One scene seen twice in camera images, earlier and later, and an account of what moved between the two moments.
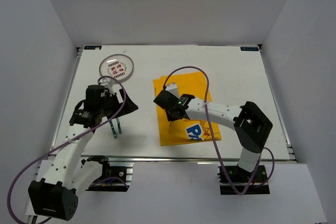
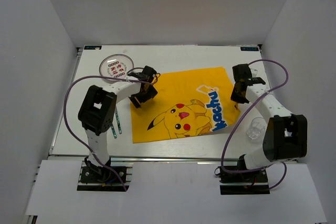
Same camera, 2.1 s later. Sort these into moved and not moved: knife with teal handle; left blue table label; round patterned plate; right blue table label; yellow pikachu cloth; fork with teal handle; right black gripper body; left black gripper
Moved: yellow pikachu cloth; right black gripper body; left black gripper
Not moved: knife with teal handle; round patterned plate; right blue table label; left blue table label; fork with teal handle
